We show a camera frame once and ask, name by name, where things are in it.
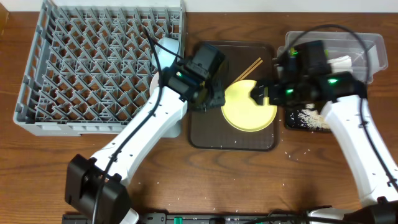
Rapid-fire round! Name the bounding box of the yellow plate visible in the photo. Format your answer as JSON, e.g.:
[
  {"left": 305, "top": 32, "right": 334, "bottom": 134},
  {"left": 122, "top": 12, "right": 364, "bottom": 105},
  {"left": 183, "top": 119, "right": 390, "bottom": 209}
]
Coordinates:
[{"left": 221, "top": 80, "right": 277, "bottom": 132}]

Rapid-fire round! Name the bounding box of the white paper napkin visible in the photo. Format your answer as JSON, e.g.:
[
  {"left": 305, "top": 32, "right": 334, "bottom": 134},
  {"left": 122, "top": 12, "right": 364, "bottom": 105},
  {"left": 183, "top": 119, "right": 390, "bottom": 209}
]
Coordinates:
[{"left": 327, "top": 55, "right": 353, "bottom": 73}]

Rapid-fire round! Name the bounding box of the light blue bowl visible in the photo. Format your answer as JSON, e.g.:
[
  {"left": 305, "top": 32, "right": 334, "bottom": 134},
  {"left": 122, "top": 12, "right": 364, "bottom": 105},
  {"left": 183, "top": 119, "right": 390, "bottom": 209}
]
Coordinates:
[{"left": 151, "top": 37, "right": 180, "bottom": 70}]

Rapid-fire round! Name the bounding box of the white bowl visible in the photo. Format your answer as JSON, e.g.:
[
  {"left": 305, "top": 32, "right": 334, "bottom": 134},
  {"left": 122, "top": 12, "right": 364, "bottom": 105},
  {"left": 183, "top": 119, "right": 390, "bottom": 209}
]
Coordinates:
[{"left": 149, "top": 72, "right": 159, "bottom": 95}]

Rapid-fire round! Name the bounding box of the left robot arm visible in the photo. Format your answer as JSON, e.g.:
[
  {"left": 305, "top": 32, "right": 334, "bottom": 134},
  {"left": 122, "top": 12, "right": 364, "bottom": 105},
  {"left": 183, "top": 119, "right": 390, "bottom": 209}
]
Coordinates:
[{"left": 65, "top": 42, "right": 228, "bottom": 223}]

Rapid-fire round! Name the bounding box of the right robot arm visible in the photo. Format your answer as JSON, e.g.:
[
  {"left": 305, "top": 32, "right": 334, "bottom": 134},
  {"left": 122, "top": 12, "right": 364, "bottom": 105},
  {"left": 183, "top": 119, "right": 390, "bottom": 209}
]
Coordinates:
[{"left": 250, "top": 40, "right": 397, "bottom": 223}]

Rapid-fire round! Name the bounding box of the black waste tray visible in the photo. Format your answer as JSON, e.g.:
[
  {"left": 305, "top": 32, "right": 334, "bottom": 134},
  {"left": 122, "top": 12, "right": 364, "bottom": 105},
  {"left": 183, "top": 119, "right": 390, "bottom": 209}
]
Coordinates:
[{"left": 284, "top": 104, "right": 331, "bottom": 133}]

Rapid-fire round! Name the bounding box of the food scraps pile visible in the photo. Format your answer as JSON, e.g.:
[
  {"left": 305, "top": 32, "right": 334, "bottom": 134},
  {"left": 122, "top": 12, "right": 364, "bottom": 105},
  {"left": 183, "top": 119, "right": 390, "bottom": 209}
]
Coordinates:
[{"left": 298, "top": 104, "right": 330, "bottom": 131}]

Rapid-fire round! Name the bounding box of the dark brown serving tray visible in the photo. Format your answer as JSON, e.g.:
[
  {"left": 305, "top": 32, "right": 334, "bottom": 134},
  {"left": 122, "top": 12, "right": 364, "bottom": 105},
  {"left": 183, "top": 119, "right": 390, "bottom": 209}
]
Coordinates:
[{"left": 188, "top": 40, "right": 279, "bottom": 152}]

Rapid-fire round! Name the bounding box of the clear plastic bin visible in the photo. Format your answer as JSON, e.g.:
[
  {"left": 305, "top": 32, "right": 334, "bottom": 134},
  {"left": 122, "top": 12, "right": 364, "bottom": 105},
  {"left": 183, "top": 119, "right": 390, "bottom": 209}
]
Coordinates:
[{"left": 296, "top": 31, "right": 388, "bottom": 83}]

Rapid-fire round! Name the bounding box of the grey dish rack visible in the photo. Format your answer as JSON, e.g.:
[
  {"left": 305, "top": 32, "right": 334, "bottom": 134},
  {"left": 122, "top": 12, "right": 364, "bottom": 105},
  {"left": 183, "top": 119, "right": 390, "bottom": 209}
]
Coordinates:
[{"left": 13, "top": 1, "right": 185, "bottom": 136}]

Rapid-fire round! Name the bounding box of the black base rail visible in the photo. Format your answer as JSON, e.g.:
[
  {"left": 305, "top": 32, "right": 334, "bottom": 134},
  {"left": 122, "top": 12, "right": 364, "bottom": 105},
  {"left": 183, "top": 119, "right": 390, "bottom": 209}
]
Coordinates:
[{"left": 61, "top": 212, "right": 374, "bottom": 224}]

